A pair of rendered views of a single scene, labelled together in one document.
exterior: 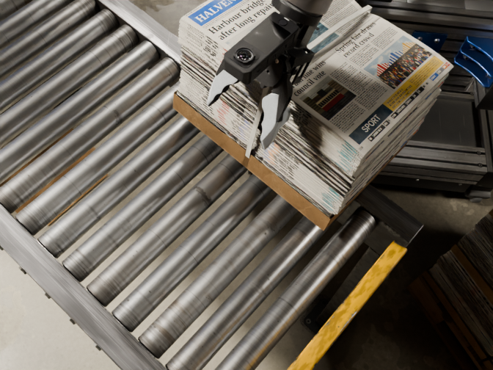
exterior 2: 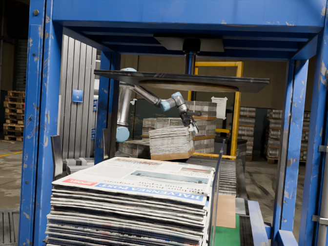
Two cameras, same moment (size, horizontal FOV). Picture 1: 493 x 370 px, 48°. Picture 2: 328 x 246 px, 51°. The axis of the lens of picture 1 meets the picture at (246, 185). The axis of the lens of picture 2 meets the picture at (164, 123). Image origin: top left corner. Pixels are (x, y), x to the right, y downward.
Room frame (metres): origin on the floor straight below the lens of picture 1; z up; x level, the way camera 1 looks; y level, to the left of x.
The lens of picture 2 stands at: (1.83, 2.38, 1.22)
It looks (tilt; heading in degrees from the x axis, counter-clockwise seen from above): 3 degrees down; 245
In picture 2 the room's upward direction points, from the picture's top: 4 degrees clockwise
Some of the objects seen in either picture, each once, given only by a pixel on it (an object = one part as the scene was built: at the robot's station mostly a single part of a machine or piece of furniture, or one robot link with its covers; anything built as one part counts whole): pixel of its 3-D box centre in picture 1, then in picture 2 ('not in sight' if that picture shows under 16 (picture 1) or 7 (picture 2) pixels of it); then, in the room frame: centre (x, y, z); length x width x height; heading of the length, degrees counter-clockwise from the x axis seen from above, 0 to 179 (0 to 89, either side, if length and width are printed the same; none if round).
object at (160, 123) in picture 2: not in sight; (174, 129); (0.09, -1.12, 0.95); 0.38 x 0.29 x 0.23; 125
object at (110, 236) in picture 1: (161, 189); (205, 166); (0.45, 0.16, 0.77); 0.47 x 0.05 x 0.05; 144
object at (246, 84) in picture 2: not in sight; (188, 84); (1.19, 1.19, 1.30); 0.55 x 0.55 x 0.03; 54
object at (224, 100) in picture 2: not in sight; (213, 104); (-0.77, -1.71, 1.28); 0.57 x 0.01 x 0.65; 125
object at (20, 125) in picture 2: not in sight; (31, 115); (1.18, -7.81, 0.65); 1.33 x 0.94 x 1.30; 58
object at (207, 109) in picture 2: not in sight; (195, 151); (-0.40, -1.45, 0.65); 0.39 x 0.30 x 1.29; 125
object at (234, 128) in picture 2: not in sight; (234, 128); (-0.95, -1.43, 0.97); 0.09 x 0.09 x 1.75; 35
